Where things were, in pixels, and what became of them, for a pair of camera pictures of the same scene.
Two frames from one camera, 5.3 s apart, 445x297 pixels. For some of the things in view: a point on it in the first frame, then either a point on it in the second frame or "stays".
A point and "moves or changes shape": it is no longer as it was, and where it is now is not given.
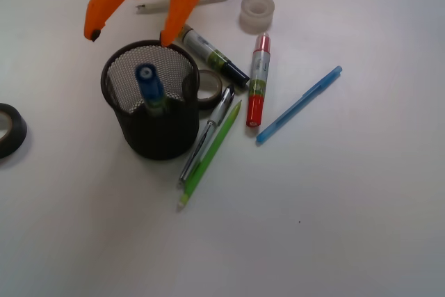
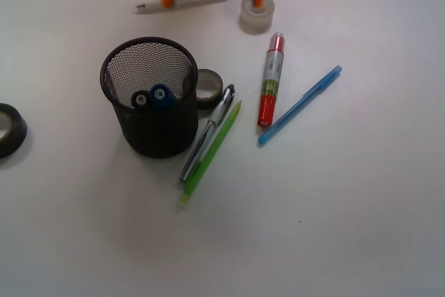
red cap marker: [259, 79] -> [272, 80]
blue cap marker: [151, 89] moves or changes shape
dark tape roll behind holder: [209, 89] stays
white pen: [165, 7] stays
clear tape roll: [256, 13] stays
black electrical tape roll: [17, 134] stays
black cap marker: [198, 44] -> [140, 99]
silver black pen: [202, 139] stays
